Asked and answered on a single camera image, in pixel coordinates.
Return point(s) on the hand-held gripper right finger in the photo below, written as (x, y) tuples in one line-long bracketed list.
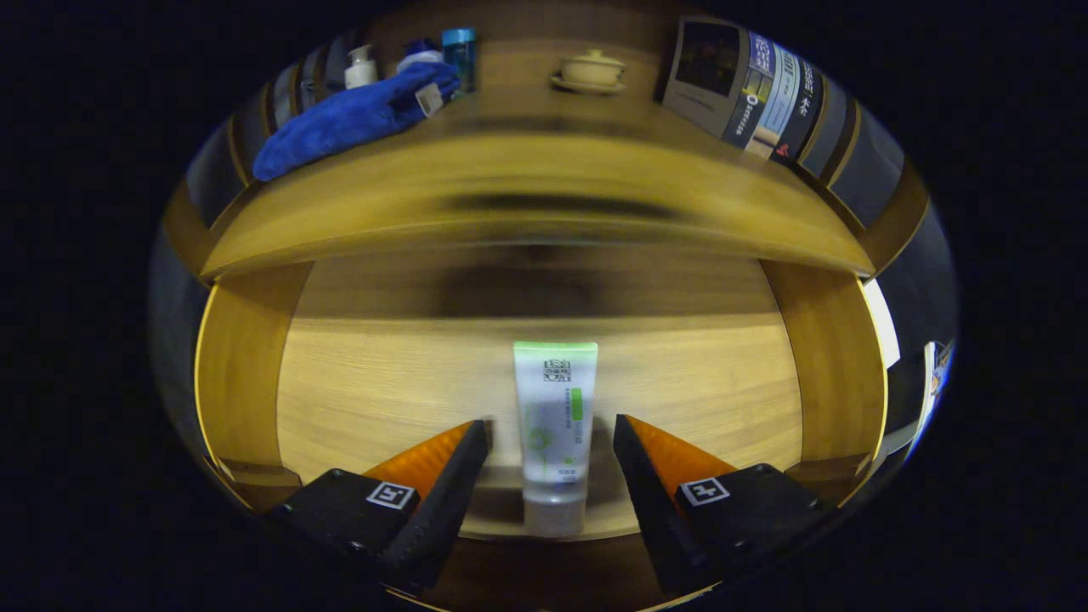
[(663, 510)]

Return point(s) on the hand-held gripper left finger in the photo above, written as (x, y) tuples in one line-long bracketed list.
[(450, 501)]

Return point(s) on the wooden drawer with black knob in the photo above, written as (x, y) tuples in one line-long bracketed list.
[(382, 382)]

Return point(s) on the white tube with green label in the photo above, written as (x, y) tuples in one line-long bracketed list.
[(552, 408)]

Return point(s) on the wooden countertop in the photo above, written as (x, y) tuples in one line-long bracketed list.
[(510, 170)]

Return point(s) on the black backdrop cloth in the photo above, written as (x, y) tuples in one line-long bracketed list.
[(918, 289)]

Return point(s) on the blue folded towel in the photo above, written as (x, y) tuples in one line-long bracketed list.
[(340, 123)]

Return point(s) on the black spine book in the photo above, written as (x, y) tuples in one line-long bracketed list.
[(803, 119)]

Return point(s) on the light spine book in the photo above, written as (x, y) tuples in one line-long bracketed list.
[(778, 102)]

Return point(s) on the blue spine book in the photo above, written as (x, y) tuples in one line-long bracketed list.
[(705, 76)]

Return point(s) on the white pump bottle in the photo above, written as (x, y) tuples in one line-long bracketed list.
[(361, 72)]

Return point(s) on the white bottle with blue cap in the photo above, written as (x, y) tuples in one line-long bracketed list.
[(418, 58)]

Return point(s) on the beige lidded teacup with saucer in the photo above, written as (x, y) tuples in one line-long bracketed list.
[(591, 70)]

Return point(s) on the teal bottle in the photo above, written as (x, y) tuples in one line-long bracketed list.
[(459, 55)]

